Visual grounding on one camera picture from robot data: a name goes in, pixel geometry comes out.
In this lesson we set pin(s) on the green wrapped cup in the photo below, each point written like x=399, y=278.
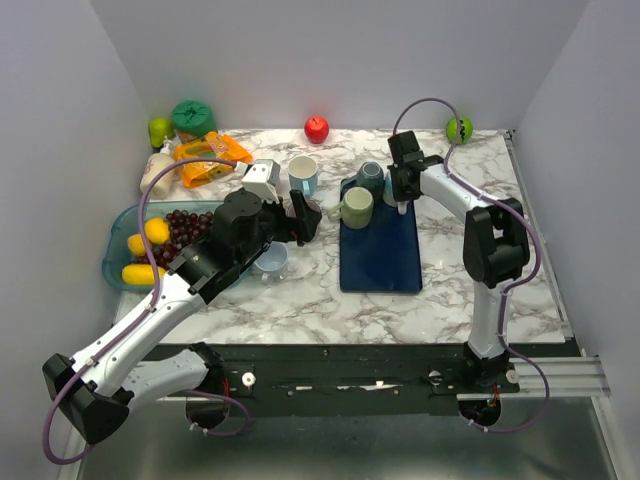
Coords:
x=192, y=120

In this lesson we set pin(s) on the dark blue tray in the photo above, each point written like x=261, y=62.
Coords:
x=383, y=257

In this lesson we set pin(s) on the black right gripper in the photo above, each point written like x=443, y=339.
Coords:
x=401, y=195

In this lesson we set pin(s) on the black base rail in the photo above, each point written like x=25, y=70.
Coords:
x=351, y=380

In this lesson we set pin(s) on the cream lotion bottle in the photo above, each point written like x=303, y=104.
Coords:
x=156, y=163

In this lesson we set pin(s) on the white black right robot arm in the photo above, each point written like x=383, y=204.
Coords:
x=495, y=248

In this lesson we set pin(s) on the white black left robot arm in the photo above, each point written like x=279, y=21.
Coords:
x=99, y=386

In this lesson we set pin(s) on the dark purple grapes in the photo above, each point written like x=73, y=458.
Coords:
x=185, y=228

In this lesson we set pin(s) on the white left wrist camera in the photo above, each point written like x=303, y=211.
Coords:
x=261, y=178

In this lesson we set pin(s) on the light green mug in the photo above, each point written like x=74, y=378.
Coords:
x=355, y=209

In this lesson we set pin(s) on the clear blue plastic bowl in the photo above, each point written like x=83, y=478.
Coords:
x=117, y=254

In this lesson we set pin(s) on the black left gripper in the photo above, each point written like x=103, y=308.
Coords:
x=306, y=220

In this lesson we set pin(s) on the orange snack bag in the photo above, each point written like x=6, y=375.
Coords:
x=218, y=154

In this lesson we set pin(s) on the green watermelon ball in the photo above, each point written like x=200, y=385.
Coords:
x=459, y=130

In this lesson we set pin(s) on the blue mug white base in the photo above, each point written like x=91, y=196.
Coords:
x=388, y=196

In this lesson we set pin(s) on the red apple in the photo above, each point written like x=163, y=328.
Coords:
x=316, y=129

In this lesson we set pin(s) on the purple mug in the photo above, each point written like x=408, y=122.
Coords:
x=304, y=210

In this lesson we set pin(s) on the green pear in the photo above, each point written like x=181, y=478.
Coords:
x=159, y=129

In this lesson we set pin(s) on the light blue hexagonal mug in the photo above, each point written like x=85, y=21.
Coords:
x=303, y=175

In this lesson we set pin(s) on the dark grey-blue mug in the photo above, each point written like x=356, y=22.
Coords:
x=371, y=177

